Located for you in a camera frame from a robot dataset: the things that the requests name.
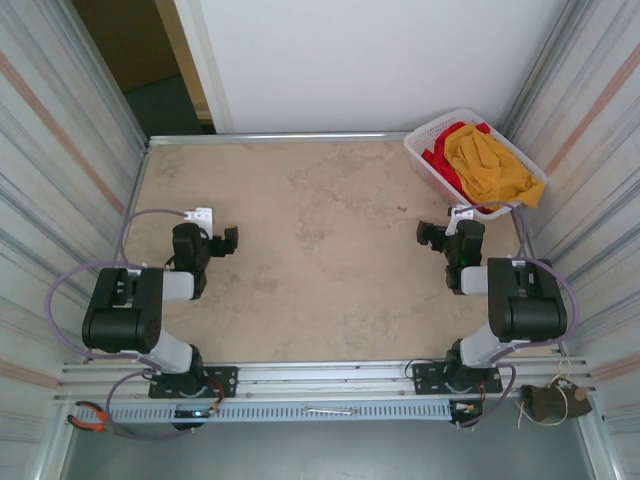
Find yellow t-shirt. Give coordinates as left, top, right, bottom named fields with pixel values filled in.
left=443, top=123, right=547, bottom=209

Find white plastic basket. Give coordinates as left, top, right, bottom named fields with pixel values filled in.
left=403, top=107, right=549, bottom=224

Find red cloth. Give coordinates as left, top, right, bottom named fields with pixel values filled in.
left=421, top=121, right=494, bottom=191

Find small silver wrench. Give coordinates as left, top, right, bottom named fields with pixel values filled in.
left=301, top=405, right=360, bottom=416

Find brown wooden panel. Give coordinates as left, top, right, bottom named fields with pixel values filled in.
left=72, top=0, right=182, bottom=94

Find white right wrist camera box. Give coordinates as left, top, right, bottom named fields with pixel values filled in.
left=446, top=203, right=476, bottom=236

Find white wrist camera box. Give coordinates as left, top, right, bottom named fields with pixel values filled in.
left=446, top=203, right=476, bottom=236
left=183, top=206, right=216, bottom=236

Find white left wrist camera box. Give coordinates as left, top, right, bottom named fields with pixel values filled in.
left=183, top=206, right=216, bottom=236

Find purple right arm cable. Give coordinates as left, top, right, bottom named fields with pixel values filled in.
left=457, top=200, right=581, bottom=430

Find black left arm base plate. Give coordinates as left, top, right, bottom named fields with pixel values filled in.
left=148, top=366, right=239, bottom=400

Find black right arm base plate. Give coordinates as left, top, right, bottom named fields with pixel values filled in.
left=412, top=362, right=504, bottom=396

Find white door frame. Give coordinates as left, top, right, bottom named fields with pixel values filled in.
left=153, top=0, right=236, bottom=136

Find aluminium mounting rail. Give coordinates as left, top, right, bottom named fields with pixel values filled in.
left=52, top=355, right=599, bottom=405

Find black controller board with wires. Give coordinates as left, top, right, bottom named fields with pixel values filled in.
left=171, top=405, right=222, bottom=432
left=448, top=399, right=485, bottom=430

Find grey slotted cable duct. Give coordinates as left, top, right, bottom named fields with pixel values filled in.
left=107, top=402, right=454, bottom=424

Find brown pouch with string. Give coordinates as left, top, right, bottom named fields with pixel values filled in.
left=514, top=372, right=595, bottom=429

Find orange-handled pliers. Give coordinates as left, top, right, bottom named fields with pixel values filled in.
left=66, top=400, right=136, bottom=440

